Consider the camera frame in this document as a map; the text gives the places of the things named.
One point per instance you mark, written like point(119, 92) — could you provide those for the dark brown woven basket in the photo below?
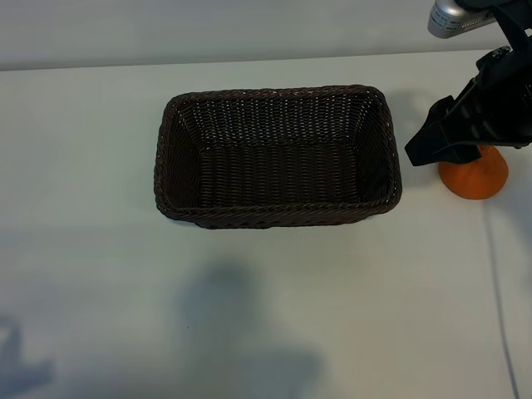
point(270, 178)

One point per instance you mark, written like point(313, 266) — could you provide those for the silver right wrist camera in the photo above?
point(451, 18)

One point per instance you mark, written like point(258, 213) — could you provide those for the orange fruit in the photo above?
point(478, 180)

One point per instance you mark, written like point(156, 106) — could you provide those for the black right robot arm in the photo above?
point(513, 25)

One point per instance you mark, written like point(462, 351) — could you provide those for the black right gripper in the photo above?
point(498, 104)

